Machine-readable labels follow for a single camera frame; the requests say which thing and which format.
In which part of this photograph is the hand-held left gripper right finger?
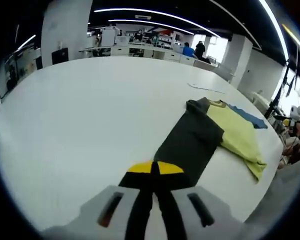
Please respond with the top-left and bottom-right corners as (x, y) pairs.
(151, 161), (248, 240)

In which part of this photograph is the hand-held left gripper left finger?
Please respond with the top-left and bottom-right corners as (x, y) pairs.
(41, 160), (155, 240)

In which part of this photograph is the yellow grey blue garment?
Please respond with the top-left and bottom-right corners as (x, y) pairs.
(153, 97), (269, 188)

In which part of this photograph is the black tripod stand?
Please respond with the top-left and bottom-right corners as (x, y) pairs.
(263, 59), (291, 120)

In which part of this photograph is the white desk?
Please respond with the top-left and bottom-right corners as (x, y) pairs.
(251, 89), (271, 111)

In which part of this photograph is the white square pillar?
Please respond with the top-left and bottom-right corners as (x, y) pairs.
(224, 33), (254, 87)

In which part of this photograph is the white socket panel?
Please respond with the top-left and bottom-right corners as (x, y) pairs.
(187, 82), (226, 95)

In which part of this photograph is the wide ceiling light strip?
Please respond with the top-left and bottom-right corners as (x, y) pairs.
(258, 0), (291, 63)

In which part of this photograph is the row of white cabinets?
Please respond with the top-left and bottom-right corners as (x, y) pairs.
(79, 41), (218, 67)

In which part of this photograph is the short ceiling light strip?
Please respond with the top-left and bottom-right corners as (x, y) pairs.
(108, 19), (195, 35)

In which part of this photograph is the black cabinet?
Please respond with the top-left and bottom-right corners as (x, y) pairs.
(51, 47), (69, 65)

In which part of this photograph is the long ceiling light strip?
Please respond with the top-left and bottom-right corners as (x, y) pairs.
(93, 8), (221, 38)

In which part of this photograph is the tall white machine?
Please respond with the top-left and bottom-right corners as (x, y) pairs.
(101, 28), (116, 47)

